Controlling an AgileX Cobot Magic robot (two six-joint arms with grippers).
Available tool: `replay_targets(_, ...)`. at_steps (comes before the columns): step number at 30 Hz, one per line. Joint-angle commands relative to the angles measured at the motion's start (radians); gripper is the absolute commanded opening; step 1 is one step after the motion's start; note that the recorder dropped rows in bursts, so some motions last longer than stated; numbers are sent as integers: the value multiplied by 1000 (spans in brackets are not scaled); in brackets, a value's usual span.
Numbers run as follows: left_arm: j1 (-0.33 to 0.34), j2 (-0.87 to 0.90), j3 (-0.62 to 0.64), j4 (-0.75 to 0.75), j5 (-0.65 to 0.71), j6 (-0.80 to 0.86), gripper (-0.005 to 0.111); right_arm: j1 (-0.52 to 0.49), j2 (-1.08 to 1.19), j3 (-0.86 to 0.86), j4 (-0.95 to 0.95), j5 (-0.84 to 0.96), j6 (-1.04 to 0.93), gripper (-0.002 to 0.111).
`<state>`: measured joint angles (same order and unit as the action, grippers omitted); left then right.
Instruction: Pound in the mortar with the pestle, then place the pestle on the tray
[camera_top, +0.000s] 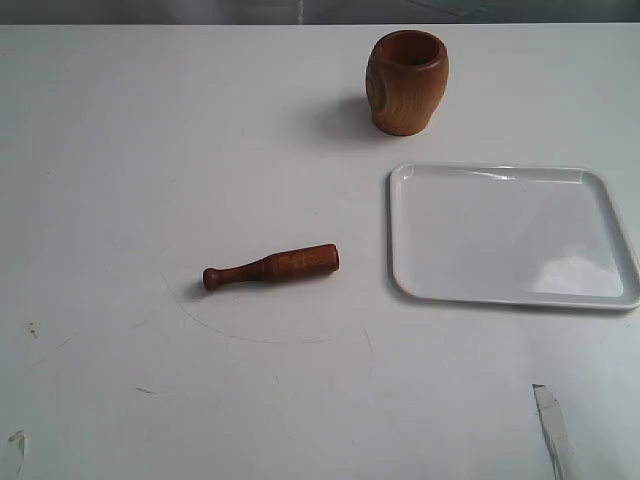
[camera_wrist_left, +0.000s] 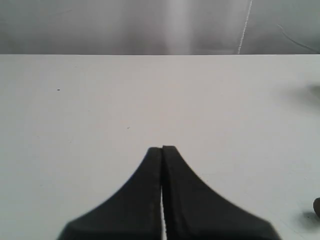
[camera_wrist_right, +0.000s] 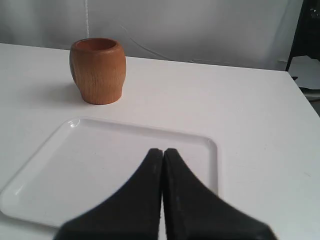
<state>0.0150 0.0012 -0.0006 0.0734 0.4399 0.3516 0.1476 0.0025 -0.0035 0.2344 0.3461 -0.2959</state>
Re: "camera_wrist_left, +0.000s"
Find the brown wooden pestle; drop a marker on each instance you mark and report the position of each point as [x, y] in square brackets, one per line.
[316, 206]

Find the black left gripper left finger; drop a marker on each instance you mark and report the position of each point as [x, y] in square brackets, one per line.
[132, 213]

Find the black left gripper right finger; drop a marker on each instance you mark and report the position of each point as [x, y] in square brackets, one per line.
[193, 211]

